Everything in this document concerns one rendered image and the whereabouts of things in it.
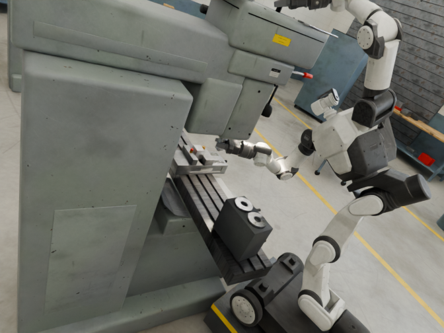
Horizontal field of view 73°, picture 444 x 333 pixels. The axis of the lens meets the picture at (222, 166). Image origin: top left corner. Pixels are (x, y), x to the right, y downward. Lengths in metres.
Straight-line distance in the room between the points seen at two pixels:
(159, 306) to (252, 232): 0.96
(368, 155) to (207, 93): 0.74
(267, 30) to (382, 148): 0.72
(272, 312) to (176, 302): 0.62
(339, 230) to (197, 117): 0.89
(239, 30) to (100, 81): 0.52
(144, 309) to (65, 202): 1.01
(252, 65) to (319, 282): 1.17
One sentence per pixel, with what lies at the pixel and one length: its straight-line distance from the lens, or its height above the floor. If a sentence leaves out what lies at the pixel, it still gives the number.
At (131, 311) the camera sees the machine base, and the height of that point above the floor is 0.20.
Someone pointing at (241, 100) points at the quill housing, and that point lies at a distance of 1.35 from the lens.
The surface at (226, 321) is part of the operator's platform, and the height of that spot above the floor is 0.39.
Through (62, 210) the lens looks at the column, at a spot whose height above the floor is 1.05.
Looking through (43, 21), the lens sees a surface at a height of 1.65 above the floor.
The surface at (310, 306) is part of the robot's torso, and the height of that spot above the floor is 0.70.
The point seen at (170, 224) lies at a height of 0.83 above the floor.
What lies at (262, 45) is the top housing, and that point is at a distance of 1.25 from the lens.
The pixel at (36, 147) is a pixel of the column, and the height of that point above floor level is 1.32.
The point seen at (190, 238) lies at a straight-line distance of 1.76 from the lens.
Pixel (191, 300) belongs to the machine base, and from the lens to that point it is 2.13.
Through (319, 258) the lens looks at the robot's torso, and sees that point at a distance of 1.65.
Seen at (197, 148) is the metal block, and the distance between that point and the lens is 1.75.
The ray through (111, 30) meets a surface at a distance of 1.04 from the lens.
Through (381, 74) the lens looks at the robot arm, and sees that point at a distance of 1.28.
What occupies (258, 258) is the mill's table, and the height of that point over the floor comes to 0.93.
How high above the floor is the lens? 1.92
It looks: 30 degrees down
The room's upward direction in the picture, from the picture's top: 24 degrees clockwise
